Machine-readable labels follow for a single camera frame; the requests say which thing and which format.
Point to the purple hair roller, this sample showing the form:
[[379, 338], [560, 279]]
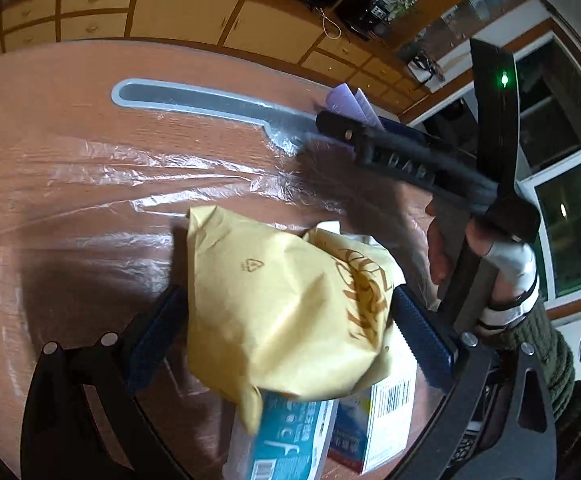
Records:
[[355, 105]]

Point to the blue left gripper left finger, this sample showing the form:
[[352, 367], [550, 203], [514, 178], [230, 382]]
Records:
[[155, 335]]

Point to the green sweater forearm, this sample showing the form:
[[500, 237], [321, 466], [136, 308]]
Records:
[[545, 359]]

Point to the blue white carton box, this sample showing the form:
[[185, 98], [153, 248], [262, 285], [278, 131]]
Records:
[[372, 425]]

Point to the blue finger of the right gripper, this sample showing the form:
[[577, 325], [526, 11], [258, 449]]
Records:
[[394, 127]]

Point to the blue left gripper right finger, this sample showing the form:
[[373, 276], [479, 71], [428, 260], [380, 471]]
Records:
[[433, 355]]

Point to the yellow paper bag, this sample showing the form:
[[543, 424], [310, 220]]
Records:
[[306, 317]]

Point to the white blue medicine box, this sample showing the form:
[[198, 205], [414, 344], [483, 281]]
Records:
[[291, 444]]

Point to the grey table edge trim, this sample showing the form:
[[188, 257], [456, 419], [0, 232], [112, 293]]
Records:
[[286, 128]]

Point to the wooden tv cabinet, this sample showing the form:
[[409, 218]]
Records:
[[283, 34]]

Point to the person's right hand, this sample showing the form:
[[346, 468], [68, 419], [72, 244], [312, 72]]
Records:
[[489, 283]]

